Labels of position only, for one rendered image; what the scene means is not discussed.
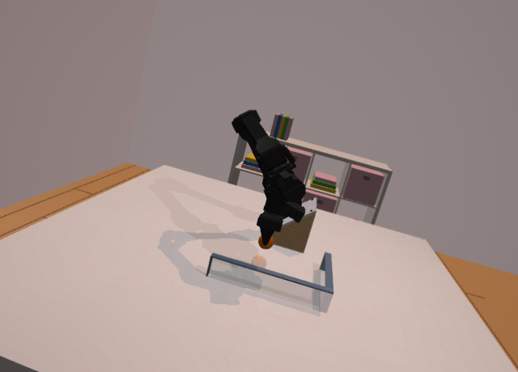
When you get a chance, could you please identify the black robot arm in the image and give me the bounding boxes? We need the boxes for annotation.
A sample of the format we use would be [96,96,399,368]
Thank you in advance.
[231,110,306,222]

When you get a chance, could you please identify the grey wall top trim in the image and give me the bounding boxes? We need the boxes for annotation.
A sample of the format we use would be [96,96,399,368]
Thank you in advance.
[210,252,333,294]

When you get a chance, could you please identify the clear l-shaped low wall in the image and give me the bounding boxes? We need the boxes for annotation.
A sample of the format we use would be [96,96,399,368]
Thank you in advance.
[207,254,333,314]

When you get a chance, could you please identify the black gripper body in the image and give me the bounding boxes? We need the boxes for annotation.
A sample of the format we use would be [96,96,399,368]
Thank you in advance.
[257,187,286,232]

